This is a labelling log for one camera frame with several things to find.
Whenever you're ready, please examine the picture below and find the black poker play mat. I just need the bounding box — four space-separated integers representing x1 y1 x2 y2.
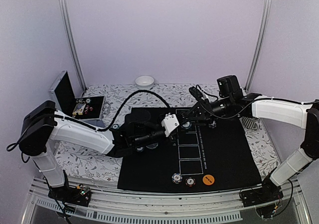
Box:
117 118 262 194

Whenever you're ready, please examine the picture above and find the right aluminium frame post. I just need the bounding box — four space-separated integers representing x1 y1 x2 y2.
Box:
244 0 272 92

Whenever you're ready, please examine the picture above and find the white ceramic bowl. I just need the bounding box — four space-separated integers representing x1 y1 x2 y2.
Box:
135 76 155 90

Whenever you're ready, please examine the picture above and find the aluminium poker case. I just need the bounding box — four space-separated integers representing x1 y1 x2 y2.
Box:
49 70 110 128

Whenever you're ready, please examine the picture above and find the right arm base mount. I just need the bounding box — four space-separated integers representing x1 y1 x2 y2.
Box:
239 185 284 219

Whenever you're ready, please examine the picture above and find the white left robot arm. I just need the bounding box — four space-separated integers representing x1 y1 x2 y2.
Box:
6 100 181 201

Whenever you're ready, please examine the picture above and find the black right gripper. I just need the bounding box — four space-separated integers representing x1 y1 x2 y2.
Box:
183 96 234 126

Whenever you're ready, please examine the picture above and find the front aluminium rail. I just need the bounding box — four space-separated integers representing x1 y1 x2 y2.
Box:
22 179 310 224

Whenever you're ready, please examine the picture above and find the left aluminium frame post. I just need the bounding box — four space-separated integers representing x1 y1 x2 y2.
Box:
58 0 87 92

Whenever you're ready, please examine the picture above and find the black dealer button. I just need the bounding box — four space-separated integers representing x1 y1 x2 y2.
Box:
146 143 159 150

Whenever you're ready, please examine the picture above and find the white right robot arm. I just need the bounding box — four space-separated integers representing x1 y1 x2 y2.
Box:
182 75 319 202

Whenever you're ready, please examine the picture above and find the blue peach poker chip stack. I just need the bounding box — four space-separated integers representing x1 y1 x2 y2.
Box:
171 173 182 184

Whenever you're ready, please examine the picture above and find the aluminium frame post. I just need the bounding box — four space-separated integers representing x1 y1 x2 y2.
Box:
244 0 272 92
58 0 87 92

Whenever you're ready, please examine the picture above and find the orange big blind button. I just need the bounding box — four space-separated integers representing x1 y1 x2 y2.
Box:
202 174 215 186

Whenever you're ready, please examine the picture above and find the card box in case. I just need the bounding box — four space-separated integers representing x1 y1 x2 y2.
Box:
72 103 86 115

